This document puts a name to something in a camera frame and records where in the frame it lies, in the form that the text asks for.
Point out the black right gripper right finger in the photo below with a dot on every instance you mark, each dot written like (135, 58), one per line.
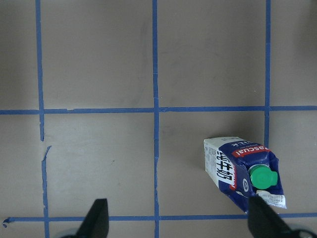
(263, 222)

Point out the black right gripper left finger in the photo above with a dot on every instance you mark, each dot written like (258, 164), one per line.
(96, 222)

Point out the blue white milk carton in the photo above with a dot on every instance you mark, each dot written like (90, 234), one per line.
(242, 169)

